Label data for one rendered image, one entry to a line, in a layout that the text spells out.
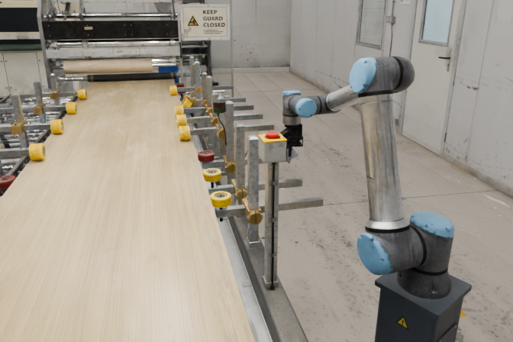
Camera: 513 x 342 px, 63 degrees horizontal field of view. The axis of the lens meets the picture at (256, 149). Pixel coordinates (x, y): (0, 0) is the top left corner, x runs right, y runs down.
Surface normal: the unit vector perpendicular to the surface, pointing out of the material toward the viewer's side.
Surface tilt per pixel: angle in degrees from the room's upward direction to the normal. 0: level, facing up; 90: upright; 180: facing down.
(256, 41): 90
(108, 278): 0
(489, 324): 0
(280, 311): 0
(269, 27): 90
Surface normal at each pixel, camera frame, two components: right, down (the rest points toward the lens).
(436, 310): 0.00, -0.95
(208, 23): 0.23, 0.32
